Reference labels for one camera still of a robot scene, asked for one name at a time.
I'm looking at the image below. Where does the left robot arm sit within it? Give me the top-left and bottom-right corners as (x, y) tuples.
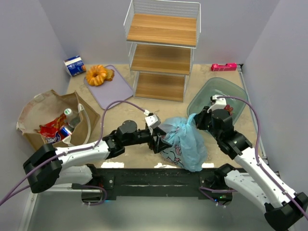
(23, 120), (171, 193)

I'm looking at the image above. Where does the brown paper grocery bag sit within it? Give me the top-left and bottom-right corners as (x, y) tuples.
(16, 90), (100, 150)

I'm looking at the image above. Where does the red candy bag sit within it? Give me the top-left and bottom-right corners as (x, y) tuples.
(38, 113), (66, 143)

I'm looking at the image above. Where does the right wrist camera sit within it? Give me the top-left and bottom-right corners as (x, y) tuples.
(207, 95), (227, 113)

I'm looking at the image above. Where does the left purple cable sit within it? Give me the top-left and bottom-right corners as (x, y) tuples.
(0, 100), (151, 206)

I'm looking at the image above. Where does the glazed bundt cake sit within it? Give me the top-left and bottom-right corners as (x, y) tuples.
(86, 65), (107, 86)

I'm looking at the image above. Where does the white wire wooden shelf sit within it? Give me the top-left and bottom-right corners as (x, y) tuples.
(123, 0), (201, 102)

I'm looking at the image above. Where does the clear green food container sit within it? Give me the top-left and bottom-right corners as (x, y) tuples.
(186, 77), (249, 126)

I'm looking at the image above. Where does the pink box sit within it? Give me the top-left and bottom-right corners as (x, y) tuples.
(211, 63), (237, 72)

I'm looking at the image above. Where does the black base frame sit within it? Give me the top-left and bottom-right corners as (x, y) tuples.
(72, 164), (234, 205)

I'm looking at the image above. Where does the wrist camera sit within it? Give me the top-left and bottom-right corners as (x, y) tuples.
(207, 95), (227, 113)
(144, 110), (161, 134)

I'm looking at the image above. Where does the red grape bunch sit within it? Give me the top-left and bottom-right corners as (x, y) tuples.
(224, 104), (233, 115)

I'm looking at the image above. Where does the green label water bottle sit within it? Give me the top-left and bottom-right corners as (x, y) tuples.
(64, 108), (80, 128)

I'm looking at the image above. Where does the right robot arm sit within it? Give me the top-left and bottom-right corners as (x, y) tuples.
(193, 106), (308, 231)

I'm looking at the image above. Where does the red bull can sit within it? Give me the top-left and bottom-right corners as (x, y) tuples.
(59, 125), (74, 140)

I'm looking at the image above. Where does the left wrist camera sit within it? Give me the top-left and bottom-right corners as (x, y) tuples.
(144, 110), (161, 134)

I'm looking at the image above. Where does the blue white milk carton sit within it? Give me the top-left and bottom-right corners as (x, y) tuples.
(64, 55), (86, 77)

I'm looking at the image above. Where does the light blue plastic bag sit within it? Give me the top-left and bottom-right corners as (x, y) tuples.
(160, 113), (207, 172)

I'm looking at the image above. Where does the purple cable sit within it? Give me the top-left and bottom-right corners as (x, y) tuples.
(0, 100), (151, 206)
(198, 95), (308, 221)

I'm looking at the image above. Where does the lavender cutting board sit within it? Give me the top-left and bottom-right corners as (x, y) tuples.
(84, 65), (133, 109)

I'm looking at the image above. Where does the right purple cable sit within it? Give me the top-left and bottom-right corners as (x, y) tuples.
(198, 95), (308, 221)

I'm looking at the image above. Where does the bread slice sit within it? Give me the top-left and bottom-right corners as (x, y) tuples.
(105, 68), (115, 81)

